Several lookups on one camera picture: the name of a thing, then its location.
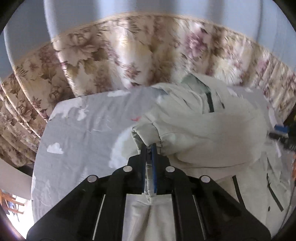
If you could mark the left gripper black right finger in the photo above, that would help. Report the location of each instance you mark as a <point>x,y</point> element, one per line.
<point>202,209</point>

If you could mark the grey bed sheet white prints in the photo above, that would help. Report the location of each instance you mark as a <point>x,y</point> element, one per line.
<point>87,135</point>

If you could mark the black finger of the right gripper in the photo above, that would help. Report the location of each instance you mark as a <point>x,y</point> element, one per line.
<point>285,135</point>

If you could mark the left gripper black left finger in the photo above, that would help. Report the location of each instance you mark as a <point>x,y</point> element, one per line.
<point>95,209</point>

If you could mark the cream white large jacket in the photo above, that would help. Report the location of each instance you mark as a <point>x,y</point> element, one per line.
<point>206,130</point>

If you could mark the floral and blue curtain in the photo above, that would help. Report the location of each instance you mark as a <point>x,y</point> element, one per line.
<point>57,50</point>

